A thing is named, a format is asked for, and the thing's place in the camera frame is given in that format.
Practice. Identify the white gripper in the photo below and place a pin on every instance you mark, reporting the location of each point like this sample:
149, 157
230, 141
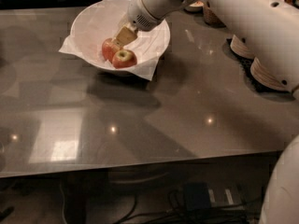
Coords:
139, 13

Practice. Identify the red-green apple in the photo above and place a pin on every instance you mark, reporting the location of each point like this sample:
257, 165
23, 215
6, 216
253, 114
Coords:
124, 58

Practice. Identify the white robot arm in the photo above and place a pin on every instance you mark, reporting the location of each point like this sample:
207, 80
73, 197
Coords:
271, 31

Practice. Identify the red apple at back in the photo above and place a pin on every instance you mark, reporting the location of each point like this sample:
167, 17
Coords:
111, 51

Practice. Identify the large white bowl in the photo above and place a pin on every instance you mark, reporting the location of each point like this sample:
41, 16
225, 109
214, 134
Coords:
90, 22

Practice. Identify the white paper liner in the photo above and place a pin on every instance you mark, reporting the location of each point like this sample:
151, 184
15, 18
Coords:
149, 50

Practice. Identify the small white dish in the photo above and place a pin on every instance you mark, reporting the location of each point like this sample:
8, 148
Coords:
195, 7

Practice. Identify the glass jar with cereal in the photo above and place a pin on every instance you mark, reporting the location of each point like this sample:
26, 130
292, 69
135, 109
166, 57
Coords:
210, 18

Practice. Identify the tall stack paper plates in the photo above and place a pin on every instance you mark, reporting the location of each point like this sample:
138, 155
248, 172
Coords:
240, 49

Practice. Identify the black mat under plates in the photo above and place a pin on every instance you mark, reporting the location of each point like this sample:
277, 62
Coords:
246, 64

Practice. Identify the black power box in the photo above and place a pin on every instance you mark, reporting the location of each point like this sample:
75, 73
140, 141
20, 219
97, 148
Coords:
196, 196

